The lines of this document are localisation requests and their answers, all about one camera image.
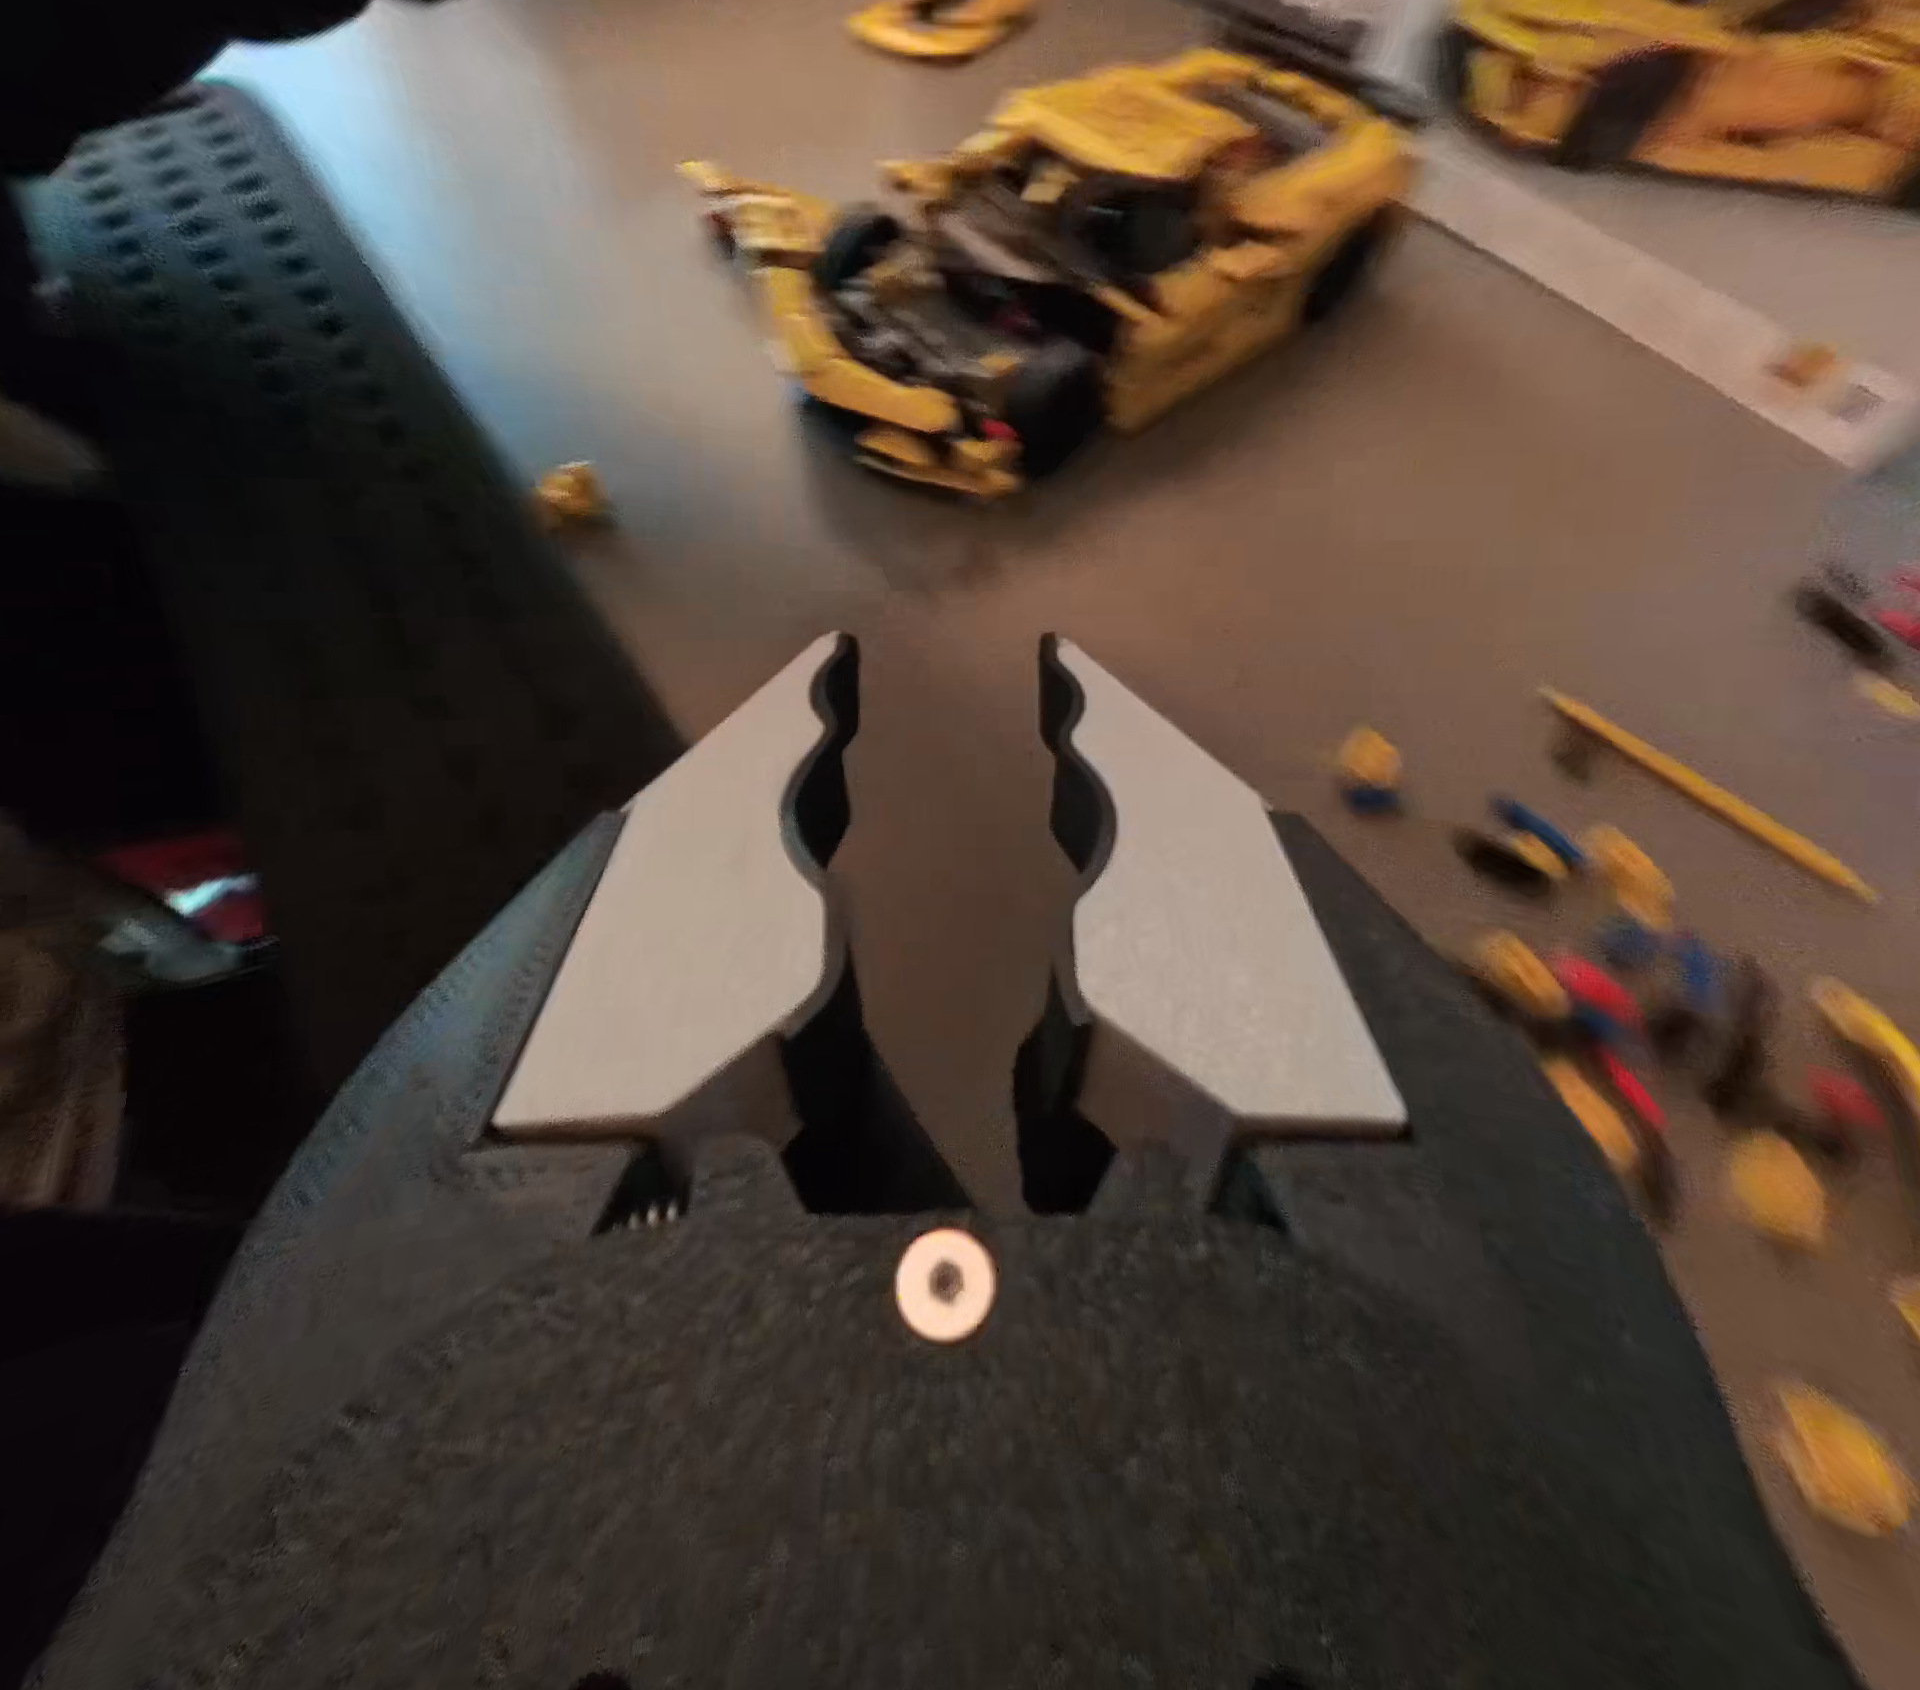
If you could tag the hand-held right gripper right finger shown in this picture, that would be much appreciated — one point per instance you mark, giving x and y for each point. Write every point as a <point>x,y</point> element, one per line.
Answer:
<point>1230,971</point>

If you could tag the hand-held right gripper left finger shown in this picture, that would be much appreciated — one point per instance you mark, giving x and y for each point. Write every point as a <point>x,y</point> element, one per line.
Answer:
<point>660,971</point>

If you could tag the yellow headlight panel piece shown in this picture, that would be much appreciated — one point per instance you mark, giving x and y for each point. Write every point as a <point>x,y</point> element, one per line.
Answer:
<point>945,11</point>

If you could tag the yellow toy brick car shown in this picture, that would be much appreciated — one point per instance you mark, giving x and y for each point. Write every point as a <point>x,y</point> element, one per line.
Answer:
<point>1201,221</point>

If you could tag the scatter of small yellow bricks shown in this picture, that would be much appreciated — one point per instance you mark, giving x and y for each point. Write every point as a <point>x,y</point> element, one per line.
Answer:
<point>1621,1001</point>

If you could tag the small yellow cone piece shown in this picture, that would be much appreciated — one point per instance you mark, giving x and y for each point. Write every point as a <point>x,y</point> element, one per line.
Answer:
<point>572,494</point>

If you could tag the thin yellow stick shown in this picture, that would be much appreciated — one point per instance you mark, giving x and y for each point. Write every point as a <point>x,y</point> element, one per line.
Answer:
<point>1710,798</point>

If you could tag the cluster of small mixed bricks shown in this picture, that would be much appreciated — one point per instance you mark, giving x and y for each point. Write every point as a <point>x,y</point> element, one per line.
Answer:
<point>1860,632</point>

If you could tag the car picture instruction booklet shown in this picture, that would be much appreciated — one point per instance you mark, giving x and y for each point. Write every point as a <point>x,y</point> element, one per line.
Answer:
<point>1650,265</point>

